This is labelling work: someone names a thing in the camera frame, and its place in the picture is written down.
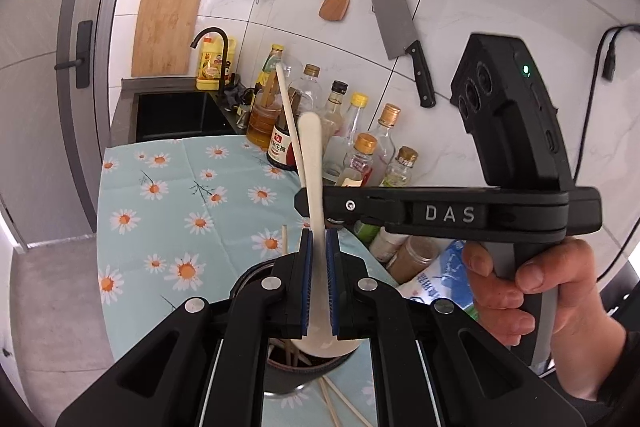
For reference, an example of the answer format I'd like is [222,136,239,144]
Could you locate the wooden cutting board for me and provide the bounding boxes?
[130,0,204,78]

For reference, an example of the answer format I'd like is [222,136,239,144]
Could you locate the brown spice jar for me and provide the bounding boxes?
[385,235,448,284]

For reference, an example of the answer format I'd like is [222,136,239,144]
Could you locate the red label bottle gold cap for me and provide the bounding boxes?
[341,132,378,188]

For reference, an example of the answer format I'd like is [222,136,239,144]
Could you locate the black faucet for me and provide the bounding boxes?
[192,26,237,101]

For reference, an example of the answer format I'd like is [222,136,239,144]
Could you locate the clear bottle black cap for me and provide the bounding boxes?
[319,80,350,144]

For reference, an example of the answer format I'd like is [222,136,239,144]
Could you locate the pale spice jar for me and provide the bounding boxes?
[368,227,404,264]

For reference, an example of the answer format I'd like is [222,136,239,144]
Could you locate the green label bottle gold cap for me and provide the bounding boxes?
[354,145,419,244]

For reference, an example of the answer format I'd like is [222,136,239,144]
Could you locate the dark cylindrical utensil holder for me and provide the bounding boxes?
[229,257,402,399]

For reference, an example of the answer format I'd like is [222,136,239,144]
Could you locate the clear bottle yellow cap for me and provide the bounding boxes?
[323,92,370,186]

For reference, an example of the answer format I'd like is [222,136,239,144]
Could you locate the steel cleaver black handle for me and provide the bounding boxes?
[368,0,437,109]

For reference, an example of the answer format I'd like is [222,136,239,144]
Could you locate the black power cable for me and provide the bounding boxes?
[569,24,640,184]

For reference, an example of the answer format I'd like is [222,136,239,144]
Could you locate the large amber oil bottle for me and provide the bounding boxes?
[247,44,286,148]

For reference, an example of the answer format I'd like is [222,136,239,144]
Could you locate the tall bottle gold cap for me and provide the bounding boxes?
[372,103,402,164]

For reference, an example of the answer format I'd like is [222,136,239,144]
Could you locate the black door handle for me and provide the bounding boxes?
[53,20,95,90]

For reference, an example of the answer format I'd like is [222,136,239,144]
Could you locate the person's right hand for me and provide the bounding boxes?
[461,239,627,401]

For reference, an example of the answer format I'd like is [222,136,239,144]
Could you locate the person's right forearm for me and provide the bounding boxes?
[554,322,640,427]

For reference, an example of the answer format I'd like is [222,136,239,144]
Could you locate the blue and white bag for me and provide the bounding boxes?
[439,239,482,324]

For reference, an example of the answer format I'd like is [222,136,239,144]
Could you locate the daisy print tablecloth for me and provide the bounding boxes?
[96,134,402,427]

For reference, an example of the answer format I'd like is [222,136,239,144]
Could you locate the beige plastic spoon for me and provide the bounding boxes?
[289,111,362,356]

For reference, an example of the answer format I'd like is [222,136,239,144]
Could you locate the dark soy sauce bottle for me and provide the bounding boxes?
[267,106,301,171]

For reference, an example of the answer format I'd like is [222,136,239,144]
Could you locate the yellow oil jug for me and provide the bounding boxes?
[196,36,234,91]

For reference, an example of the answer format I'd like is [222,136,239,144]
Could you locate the clear bottle gold cap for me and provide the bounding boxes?
[292,64,324,118]

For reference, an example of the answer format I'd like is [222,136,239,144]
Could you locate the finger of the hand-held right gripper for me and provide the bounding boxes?
[293,186,414,226]

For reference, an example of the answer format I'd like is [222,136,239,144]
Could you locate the black kitchen sink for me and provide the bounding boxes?
[110,76,247,148]

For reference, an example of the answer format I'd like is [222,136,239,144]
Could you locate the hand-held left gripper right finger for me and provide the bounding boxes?
[326,229,586,427]

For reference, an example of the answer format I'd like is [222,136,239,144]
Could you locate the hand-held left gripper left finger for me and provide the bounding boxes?
[55,229,314,427]

